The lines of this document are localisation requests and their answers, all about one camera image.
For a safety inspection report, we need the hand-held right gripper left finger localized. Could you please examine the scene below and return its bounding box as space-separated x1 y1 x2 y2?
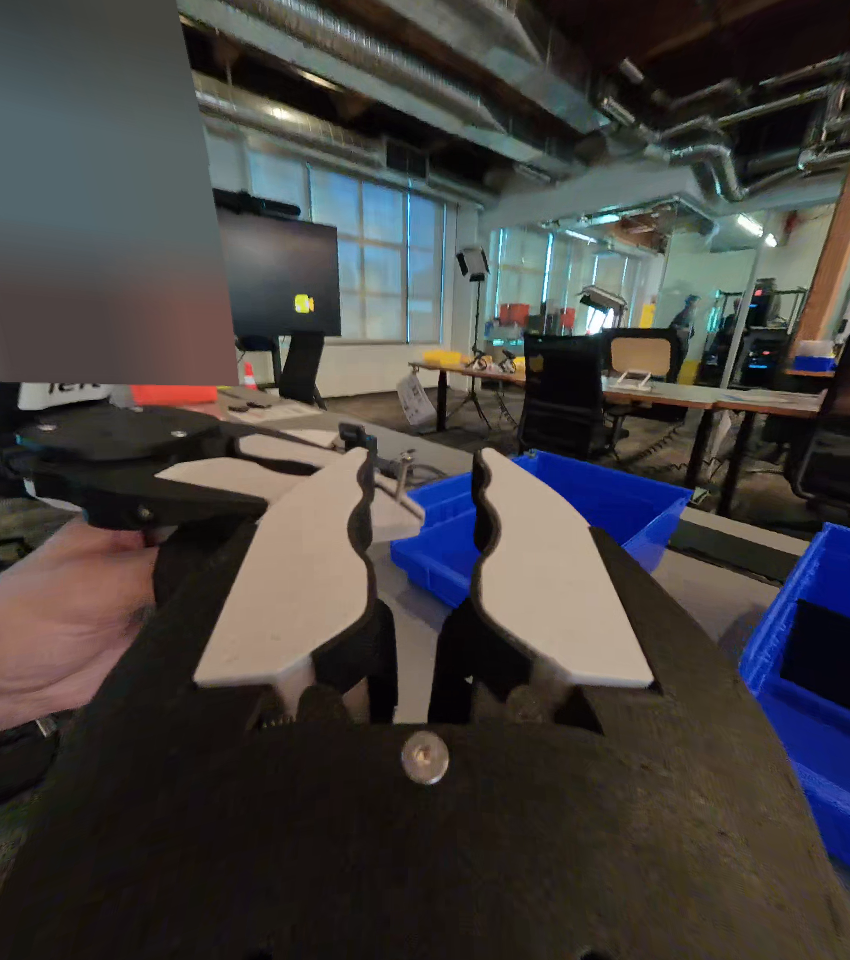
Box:
192 447 379 689

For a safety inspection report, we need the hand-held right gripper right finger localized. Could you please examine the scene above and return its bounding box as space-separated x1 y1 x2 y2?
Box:
470 447 656 690

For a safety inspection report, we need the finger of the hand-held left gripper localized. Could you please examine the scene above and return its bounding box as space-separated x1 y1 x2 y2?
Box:
233 427 343 474
155 456 427 554

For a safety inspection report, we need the blue labelled plastic bin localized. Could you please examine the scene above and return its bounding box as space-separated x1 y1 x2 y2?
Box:
391 448 694 610

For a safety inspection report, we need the blue divided plastic bin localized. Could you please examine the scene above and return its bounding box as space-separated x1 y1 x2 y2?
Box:
740 522 850 894

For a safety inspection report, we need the person's left hand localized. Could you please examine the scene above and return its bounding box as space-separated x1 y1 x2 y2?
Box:
0 517 163 734

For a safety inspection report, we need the orange plastic bin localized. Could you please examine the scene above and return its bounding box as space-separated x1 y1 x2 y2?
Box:
131 384 218 407

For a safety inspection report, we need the black monitor stand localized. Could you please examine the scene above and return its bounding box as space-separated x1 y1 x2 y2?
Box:
237 333 328 411

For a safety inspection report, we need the white instruction sheet sign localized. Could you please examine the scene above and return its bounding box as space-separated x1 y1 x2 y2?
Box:
397 373 434 429

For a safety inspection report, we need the large black monitor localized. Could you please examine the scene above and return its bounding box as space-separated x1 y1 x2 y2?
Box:
216 206 342 339

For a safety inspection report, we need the wooden top desk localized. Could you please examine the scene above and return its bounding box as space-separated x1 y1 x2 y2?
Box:
410 360 827 519

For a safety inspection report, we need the black webcam bar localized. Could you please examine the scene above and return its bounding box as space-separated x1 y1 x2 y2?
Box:
213 189 302 221

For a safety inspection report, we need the black framed beige board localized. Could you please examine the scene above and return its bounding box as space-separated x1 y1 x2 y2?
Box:
603 327 685 384

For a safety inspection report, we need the studio light on tripod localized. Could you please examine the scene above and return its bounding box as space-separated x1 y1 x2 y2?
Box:
456 247 495 433

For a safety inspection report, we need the black bin divider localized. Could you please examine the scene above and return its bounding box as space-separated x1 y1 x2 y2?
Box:
779 598 850 741

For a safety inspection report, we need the studio light panel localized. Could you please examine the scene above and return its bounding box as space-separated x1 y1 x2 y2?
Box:
578 286 629 336

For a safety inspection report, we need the black equipment rack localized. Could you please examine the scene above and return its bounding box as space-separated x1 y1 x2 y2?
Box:
698 277 808 388

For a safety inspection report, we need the wooden post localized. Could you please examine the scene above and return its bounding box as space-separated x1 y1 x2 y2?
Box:
796 120 850 343

